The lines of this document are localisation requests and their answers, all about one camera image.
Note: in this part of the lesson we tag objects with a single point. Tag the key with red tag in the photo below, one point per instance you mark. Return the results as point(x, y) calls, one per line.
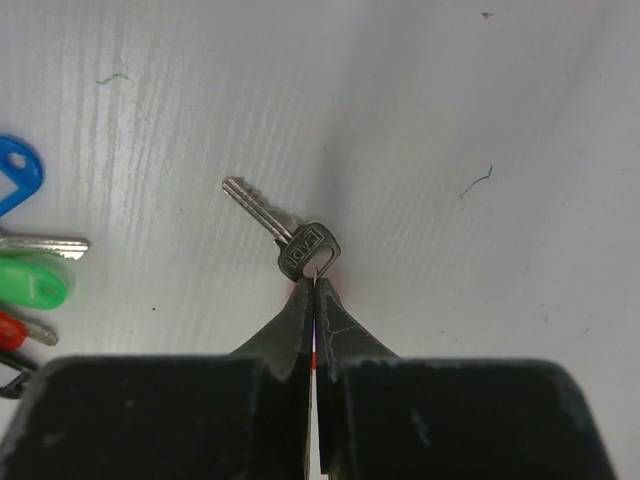
point(306, 252)

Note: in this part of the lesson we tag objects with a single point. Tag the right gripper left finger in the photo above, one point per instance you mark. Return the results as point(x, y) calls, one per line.
point(280, 397)

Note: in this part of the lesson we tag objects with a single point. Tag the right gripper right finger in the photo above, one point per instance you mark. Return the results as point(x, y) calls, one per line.
point(339, 339)

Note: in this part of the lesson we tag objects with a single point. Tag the silver key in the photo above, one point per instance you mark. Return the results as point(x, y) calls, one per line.
point(63, 247)

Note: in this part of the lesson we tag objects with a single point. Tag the blue key tag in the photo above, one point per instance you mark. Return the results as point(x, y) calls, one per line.
point(21, 164)

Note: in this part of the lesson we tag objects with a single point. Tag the red key tag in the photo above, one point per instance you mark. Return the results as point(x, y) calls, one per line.
point(14, 332)

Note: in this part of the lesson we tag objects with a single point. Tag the black key tag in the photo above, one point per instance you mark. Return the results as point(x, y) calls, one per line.
point(16, 373)

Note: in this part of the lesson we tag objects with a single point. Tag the green key tag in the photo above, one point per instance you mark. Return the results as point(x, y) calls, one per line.
point(35, 284)

